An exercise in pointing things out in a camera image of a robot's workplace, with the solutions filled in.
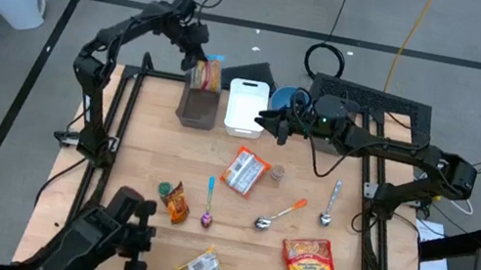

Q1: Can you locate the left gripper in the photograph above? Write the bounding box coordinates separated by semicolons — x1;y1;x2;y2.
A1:
171;15;217;76

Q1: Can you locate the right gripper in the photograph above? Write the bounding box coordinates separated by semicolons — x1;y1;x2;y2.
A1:
250;97;322;152

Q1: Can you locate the blue-edged yellow ramen packet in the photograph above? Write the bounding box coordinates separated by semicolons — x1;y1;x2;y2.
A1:
188;51;229;96

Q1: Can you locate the silver spoon with orange handle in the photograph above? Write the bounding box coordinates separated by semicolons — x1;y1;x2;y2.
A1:
251;190;310;240

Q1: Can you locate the purple spoon with blue handle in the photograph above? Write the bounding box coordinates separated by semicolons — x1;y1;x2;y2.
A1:
198;174;221;230

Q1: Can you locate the orange taco mix pouch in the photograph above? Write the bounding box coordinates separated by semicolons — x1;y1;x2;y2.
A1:
156;178;196;228

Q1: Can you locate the green-lidded glass jar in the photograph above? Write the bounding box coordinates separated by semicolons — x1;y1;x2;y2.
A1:
155;179;175;200

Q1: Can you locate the blue bowl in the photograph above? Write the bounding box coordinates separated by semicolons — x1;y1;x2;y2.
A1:
268;82;315;119

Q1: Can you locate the white plastic bin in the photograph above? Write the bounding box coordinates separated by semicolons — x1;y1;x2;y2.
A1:
221;76;275;143

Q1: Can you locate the grey plastic bin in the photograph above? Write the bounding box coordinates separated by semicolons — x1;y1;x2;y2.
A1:
310;135;358;160
173;67;226;133

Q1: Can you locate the small brown-lidded spice jar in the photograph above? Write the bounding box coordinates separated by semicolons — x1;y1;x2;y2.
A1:
268;162;287;184

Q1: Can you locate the black triangular panel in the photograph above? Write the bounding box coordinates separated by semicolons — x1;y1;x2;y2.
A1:
217;55;282;97

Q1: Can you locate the orange ramen packet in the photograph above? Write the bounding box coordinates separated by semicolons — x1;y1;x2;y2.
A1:
216;143;275;203

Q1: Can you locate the black perforated panel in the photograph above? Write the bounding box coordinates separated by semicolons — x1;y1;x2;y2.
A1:
299;71;440;162

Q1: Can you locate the plain silver spoon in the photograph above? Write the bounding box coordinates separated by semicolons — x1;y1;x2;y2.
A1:
317;176;344;229

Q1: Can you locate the red ramen packet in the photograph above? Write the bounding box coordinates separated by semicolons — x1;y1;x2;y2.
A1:
278;231;344;270

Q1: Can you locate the black desk beam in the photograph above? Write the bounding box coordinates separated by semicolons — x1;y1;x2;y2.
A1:
414;212;481;270

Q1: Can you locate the coiled black cable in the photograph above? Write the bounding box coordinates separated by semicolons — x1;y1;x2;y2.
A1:
300;0;358;85

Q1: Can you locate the yellow cable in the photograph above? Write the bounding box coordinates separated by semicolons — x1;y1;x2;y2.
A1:
382;0;438;99

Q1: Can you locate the white cable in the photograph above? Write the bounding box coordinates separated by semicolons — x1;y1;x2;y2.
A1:
447;191;478;218

